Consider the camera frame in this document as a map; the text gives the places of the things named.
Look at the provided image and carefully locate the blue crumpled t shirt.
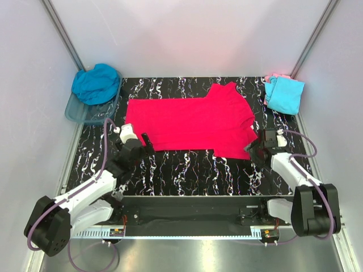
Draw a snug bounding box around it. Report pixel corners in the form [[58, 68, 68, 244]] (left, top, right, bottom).
[[71, 63, 120, 105]]

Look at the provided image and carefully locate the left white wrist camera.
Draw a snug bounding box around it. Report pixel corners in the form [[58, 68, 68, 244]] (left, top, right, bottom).
[[113, 124, 138, 144]]

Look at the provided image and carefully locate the left aluminium corner post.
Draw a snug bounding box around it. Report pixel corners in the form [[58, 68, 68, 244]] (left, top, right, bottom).
[[40, 0, 86, 70]]

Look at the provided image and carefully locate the white slotted cable duct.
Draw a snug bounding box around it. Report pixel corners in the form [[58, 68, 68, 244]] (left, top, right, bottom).
[[73, 228, 125, 239]]

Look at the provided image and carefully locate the right aluminium corner post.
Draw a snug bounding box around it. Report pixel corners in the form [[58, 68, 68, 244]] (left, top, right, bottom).
[[290, 0, 340, 78]]

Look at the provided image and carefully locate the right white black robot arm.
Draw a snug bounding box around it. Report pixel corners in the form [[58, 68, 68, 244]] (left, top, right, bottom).
[[245, 129, 341, 240]]

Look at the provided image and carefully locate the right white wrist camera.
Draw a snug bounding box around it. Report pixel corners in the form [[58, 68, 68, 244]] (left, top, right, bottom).
[[276, 129, 288, 147]]

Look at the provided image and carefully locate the red t shirt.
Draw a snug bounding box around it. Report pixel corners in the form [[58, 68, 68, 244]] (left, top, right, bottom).
[[125, 82, 257, 160]]

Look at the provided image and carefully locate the folded light blue t shirt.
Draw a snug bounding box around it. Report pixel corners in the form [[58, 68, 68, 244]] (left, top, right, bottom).
[[267, 77, 305, 116]]

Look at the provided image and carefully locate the aluminium corner post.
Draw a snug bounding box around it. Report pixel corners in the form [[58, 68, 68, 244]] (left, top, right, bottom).
[[290, 0, 340, 78], [40, 0, 86, 70]]

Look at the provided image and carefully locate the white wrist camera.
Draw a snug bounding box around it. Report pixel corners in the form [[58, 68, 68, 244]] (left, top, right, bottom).
[[113, 124, 138, 144], [276, 129, 288, 147]]

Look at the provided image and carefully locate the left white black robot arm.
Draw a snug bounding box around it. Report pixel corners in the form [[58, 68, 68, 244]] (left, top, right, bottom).
[[24, 133, 154, 257]]

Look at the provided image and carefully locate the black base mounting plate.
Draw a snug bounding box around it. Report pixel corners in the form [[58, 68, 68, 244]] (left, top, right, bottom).
[[102, 196, 286, 239]]

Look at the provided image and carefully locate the clear teal plastic bin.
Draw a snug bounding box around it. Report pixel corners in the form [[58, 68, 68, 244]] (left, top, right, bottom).
[[65, 71, 123, 126]]

